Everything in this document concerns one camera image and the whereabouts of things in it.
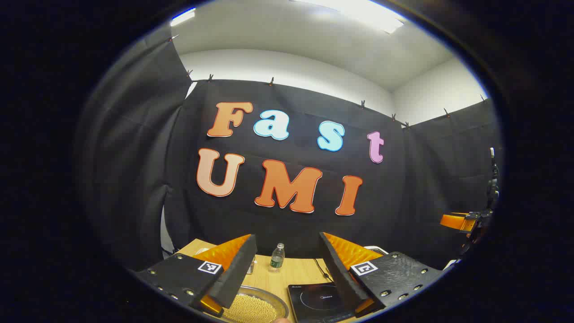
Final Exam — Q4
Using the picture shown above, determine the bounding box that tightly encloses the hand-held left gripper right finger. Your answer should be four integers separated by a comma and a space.
319, 232, 444, 318

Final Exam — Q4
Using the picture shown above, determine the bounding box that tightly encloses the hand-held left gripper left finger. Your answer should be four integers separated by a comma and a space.
135, 233, 258, 318

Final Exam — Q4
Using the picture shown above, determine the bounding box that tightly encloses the black induction cooktop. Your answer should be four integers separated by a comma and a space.
288, 282, 359, 323

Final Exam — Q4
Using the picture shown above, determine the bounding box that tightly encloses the steel pot with black handles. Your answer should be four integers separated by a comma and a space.
220, 285, 290, 323

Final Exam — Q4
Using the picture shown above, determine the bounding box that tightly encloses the pile of soybeans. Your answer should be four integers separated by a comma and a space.
223, 294, 278, 323

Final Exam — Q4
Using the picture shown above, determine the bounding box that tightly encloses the clear plastic water bottle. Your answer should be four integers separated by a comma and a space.
270, 243, 286, 273

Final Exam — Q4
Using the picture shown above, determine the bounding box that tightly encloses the black backdrop cloth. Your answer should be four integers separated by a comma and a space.
76, 34, 503, 272

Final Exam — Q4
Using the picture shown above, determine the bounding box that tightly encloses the row of black cloth clips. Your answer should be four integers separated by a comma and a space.
168, 35, 487, 131

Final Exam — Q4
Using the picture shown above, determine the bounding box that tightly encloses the large ceiling light panel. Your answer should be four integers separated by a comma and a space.
291, 0, 405, 35

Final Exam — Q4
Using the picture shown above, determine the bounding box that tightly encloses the small ceiling light panel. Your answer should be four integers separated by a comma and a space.
170, 8, 197, 27

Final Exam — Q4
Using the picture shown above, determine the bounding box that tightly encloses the black power cable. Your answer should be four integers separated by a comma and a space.
313, 258, 333, 283

